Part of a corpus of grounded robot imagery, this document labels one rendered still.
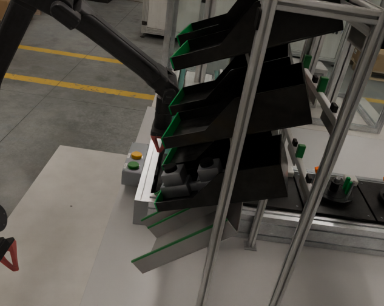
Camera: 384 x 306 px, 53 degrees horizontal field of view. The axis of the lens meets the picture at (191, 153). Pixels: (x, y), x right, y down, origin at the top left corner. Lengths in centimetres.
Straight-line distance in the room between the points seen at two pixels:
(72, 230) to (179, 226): 40
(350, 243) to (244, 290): 43
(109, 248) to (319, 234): 67
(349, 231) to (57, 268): 91
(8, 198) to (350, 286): 220
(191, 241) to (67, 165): 82
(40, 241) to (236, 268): 59
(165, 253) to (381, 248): 80
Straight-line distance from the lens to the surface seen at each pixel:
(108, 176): 151
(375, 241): 143
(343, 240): 139
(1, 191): 292
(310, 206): 78
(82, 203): 138
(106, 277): 115
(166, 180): 85
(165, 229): 104
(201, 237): 86
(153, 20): 651
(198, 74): 231
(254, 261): 126
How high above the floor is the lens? 174
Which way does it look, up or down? 31 degrees down
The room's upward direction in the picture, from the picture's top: 9 degrees clockwise
